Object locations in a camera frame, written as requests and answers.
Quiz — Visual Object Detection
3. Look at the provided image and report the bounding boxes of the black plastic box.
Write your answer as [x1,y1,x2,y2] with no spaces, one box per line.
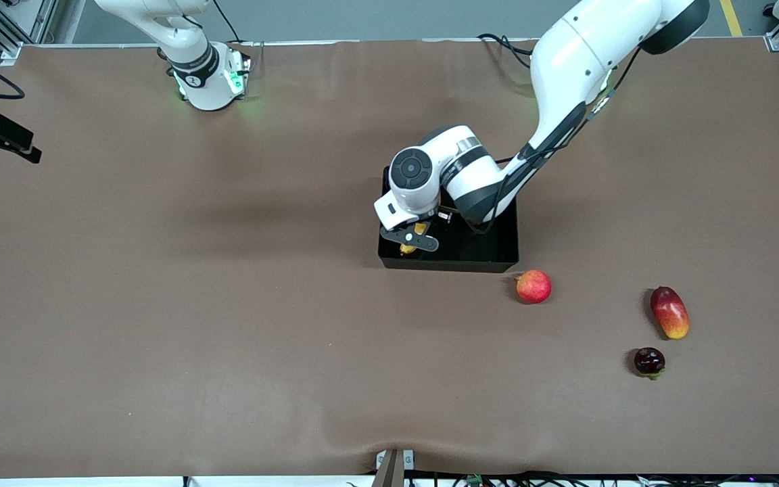
[377,166,520,273]

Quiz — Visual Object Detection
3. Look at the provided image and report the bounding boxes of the yellow banana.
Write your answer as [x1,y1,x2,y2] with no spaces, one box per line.
[399,223,429,256]

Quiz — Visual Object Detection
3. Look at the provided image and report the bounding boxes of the dark purple mangosteen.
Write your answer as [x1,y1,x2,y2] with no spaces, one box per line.
[634,347,667,381]

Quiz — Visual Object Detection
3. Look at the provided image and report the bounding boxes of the black right arm base cable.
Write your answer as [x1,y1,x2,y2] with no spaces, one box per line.
[212,0,245,45]

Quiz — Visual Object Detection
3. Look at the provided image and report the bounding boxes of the red yellow mango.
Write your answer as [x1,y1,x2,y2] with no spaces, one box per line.
[650,286,690,340]

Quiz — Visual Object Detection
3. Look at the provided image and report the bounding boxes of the red yellow apple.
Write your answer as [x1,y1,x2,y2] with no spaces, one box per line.
[514,269,553,305]

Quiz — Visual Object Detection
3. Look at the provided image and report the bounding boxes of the metal camera stand bracket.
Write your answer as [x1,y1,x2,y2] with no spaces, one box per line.
[373,449,415,487]

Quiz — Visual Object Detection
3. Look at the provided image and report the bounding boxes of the brown table mat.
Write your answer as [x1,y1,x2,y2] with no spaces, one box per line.
[0,37,779,478]

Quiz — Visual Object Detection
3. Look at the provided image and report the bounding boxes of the black left arm base cables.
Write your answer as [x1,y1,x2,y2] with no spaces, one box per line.
[476,32,539,71]

